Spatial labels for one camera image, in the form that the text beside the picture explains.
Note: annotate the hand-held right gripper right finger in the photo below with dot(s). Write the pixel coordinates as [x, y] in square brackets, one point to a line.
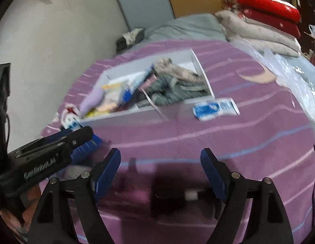
[213, 175]

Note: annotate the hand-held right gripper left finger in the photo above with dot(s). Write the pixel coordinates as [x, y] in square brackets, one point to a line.
[109, 172]

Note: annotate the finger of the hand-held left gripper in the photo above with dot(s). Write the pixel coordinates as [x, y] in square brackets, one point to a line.
[78, 137]

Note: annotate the white storage box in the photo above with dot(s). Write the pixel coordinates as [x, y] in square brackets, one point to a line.
[116, 118]

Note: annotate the yellow packet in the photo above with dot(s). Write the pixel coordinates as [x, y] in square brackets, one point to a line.
[114, 89]

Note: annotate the red and white packet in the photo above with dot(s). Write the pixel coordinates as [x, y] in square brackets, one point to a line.
[71, 118]

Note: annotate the light purple item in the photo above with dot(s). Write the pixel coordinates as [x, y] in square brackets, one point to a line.
[92, 100]

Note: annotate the purple striped blanket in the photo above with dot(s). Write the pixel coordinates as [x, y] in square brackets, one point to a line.
[249, 144]

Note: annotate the black stand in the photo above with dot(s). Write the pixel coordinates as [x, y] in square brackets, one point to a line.
[1, 111]

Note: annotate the blue and white packet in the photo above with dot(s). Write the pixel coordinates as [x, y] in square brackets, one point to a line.
[213, 108]

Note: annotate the grey folded cloth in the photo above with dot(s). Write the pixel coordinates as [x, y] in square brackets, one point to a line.
[177, 91]

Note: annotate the dark grey clothes pile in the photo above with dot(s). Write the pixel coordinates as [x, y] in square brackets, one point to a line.
[129, 39]

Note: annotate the clear plastic bag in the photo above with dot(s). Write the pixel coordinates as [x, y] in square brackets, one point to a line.
[294, 76]

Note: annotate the grey door panel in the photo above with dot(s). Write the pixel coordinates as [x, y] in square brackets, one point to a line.
[139, 2]

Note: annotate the folded white quilt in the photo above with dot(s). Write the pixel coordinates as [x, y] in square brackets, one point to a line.
[254, 33]

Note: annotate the grey bed sheet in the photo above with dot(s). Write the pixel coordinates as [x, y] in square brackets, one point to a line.
[193, 28]

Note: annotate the folded red quilt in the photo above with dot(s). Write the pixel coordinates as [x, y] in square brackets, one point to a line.
[266, 7]

